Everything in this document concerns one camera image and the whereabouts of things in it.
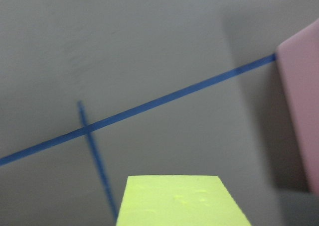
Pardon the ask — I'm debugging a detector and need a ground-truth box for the yellow foam cube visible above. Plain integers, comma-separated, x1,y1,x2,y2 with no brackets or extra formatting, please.
116,175,250,226

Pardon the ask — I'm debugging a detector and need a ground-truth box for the pink plastic bin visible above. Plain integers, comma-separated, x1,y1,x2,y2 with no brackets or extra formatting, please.
275,20,319,195

